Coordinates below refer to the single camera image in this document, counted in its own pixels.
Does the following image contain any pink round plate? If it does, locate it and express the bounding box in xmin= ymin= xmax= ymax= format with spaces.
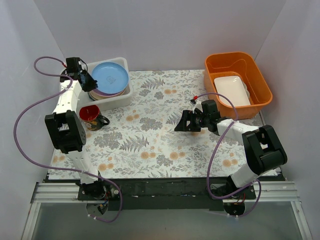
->
xmin=89 ymin=89 xmax=125 ymax=99

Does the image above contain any light blue round plate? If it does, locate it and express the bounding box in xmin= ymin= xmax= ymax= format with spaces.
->
xmin=91 ymin=62 xmax=129 ymax=96

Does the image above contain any cream and green plate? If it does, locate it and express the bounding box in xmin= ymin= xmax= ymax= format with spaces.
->
xmin=88 ymin=92 xmax=112 ymax=101

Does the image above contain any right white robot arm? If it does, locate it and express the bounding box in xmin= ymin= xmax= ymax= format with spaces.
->
xmin=174 ymin=100 xmax=288 ymax=200

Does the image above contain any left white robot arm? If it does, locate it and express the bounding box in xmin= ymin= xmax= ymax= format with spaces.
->
xmin=44 ymin=57 xmax=107 ymax=200

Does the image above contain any white plastic bin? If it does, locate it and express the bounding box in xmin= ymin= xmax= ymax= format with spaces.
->
xmin=57 ymin=56 xmax=134 ymax=113

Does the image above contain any orange plastic bin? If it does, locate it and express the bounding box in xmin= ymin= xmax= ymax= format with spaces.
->
xmin=204 ymin=51 xmax=273 ymax=120

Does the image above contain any white rectangular dish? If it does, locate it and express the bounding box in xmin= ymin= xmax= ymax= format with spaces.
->
xmin=213 ymin=75 xmax=251 ymax=107

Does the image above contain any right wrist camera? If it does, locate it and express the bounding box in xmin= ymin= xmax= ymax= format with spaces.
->
xmin=190 ymin=96 xmax=203 ymax=113

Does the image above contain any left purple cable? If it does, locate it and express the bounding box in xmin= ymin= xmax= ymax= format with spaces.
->
xmin=13 ymin=56 xmax=124 ymax=223

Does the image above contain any purple cable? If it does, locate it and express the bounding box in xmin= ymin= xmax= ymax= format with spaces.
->
xmin=13 ymin=56 xmax=124 ymax=223
xmin=189 ymin=92 xmax=262 ymax=217

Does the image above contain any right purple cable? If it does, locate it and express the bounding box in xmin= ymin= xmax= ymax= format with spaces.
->
xmin=189 ymin=92 xmax=262 ymax=217

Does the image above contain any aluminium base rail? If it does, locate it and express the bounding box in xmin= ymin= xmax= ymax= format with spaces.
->
xmin=22 ymin=176 xmax=313 ymax=240

